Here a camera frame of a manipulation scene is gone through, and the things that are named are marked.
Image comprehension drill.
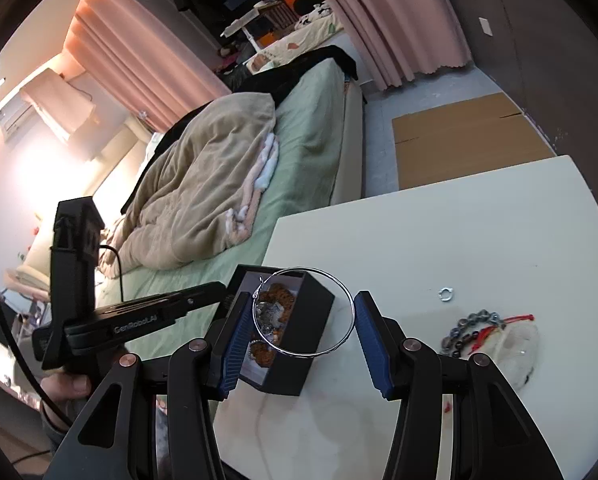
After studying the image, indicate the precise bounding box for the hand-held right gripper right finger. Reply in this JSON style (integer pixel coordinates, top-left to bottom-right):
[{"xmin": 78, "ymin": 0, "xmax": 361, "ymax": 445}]
[{"xmin": 353, "ymin": 290, "xmax": 566, "ymax": 480}]

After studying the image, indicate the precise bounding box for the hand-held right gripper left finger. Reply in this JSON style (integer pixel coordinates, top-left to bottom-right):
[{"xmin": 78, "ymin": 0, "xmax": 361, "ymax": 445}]
[{"xmin": 41, "ymin": 292, "xmax": 254, "ymax": 480}]

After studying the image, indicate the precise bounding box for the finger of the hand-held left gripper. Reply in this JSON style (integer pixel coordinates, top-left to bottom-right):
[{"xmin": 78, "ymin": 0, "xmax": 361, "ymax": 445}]
[{"xmin": 166, "ymin": 281, "xmax": 228, "ymax": 322}]

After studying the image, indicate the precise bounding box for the large silver hoop earring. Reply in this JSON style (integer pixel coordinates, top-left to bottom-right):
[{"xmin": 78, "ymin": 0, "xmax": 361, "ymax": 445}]
[{"xmin": 251, "ymin": 266, "xmax": 356, "ymax": 359}]

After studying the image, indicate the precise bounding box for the black jewelry box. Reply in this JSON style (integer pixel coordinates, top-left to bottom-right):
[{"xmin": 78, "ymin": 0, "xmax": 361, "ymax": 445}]
[{"xmin": 227, "ymin": 264, "xmax": 336, "ymax": 397}]

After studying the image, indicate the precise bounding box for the person's left hand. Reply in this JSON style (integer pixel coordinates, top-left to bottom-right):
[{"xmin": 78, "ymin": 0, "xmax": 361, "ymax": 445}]
[{"xmin": 40, "ymin": 373, "xmax": 94, "ymax": 411}]

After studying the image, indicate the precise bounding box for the beige pillow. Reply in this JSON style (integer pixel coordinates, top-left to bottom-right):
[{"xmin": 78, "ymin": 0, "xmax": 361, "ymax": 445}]
[{"xmin": 5, "ymin": 231, "xmax": 56, "ymax": 292}]

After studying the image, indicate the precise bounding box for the beige blanket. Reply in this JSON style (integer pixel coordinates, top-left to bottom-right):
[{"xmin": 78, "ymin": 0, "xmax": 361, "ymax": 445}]
[{"xmin": 101, "ymin": 92, "xmax": 280, "ymax": 279}]

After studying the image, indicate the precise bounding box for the clear plastic bag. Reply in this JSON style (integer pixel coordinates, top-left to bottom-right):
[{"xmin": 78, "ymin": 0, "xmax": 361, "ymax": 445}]
[{"xmin": 471, "ymin": 319, "xmax": 540, "ymax": 392}]

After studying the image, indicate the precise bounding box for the pink and white fluffy blanket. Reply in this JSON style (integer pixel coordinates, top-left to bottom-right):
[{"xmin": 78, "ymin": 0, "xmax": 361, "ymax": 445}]
[{"xmin": 223, "ymin": 131, "xmax": 280, "ymax": 242}]

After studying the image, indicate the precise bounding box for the white air conditioner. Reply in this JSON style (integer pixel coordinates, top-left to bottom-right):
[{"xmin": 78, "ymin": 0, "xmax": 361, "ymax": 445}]
[{"xmin": 0, "ymin": 96, "xmax": 36, "ymax": 144}]

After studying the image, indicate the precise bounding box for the pink air conditioner cover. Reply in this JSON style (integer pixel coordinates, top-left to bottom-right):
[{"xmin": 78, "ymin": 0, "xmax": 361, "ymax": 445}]
[{"xmin": 19, "ymin": 67, "xmax": 98, "ymax": 162}]

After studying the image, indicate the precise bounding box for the bed with green sheet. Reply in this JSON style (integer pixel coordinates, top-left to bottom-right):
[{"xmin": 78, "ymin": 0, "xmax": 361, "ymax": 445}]
[{"xmin": 91, "ymin": 56, "xmax": 366, "ymax": 307}]

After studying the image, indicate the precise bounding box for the flat brown cardboard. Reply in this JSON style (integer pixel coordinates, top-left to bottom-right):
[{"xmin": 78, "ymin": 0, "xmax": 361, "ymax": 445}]
[{"xmin": 391, "ymin": 92, "xmax": 558, "ymax": 191}]

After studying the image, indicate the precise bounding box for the wide pink curtain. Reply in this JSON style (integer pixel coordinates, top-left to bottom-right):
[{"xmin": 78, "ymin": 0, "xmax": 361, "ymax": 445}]
[{"xmin": 63, "ymin": 0, "xmax": 236, "ymax": 134}]

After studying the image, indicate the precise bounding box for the black clothing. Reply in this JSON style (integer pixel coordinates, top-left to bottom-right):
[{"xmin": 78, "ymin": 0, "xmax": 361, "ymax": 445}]
[{"xmin": 233, "ymin": 45, "xmax": 360, "ymax": 104}]

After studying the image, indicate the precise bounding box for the white folding rack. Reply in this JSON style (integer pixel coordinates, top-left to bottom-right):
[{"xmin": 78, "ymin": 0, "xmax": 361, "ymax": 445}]
[{"xmin": 220, "ymin": 1, "xmax": 286, "ymax": 52}]

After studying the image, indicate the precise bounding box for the printed cream quilt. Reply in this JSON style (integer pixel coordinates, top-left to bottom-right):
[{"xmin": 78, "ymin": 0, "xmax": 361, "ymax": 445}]
[{"xmin": 248, "ymin": 2, "xmax": 346, "ymax": 72}]

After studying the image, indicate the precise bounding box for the narrow pink curtain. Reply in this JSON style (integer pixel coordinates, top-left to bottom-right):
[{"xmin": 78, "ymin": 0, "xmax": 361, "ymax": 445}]
[{"xmin": 295, "ymin": 0, "xmax": 473, "ymax": 89}]

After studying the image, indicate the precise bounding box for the orange beaded bracelet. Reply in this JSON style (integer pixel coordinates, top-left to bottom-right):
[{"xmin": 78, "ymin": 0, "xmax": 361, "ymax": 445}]
[
  {"xmin": 260, "ymin": 282, "xmax": 298, "ymax": 312},
  {"xmin": 248, "ymin": 340, "xmax": 280, "ymax": 367}
]

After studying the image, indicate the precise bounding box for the thin black cable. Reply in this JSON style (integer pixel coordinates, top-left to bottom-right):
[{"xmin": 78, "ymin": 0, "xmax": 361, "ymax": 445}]
[{"xmin": 98, "ymin": 245, "xmax": 126, "ymax": 307}]

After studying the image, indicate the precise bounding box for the silver chain jewelry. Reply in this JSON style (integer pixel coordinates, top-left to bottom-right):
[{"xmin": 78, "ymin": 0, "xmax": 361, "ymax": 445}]
[{"xmin": 255, "ymin": 302, "xmax": 288, "ymax": 342}]

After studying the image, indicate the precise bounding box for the thick black cable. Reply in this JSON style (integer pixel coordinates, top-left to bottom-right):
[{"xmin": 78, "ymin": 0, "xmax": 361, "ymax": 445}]
[{"xmin": 0, "ymin": 245, "xmax": 74, "ymax": 428}]

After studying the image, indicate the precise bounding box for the dark beaded bracelet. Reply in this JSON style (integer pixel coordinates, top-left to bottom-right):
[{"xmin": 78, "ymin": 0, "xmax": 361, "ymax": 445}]
[{"xmin": 441, "ymin": 311, "xmax": 503, "ymax": 357}]

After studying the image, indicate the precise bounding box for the red cord bracelet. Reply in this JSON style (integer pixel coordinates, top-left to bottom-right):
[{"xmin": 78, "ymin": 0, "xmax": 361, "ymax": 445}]
[{"xmin": 471, "ymin": 313, "xmax": 536, "ymax": 343}]

